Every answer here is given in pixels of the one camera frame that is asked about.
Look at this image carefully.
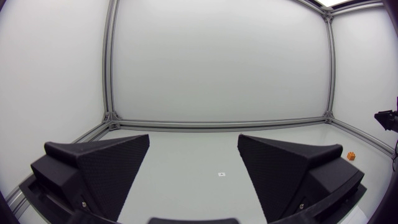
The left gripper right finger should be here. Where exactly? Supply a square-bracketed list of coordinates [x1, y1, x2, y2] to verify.
[237, 134, 365, 223]

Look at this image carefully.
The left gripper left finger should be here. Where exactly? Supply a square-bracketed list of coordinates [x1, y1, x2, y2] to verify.
[30, 134, 150, 222]

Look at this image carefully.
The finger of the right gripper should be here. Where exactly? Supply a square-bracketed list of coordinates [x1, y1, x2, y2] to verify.
[374, 110, 398, 133]

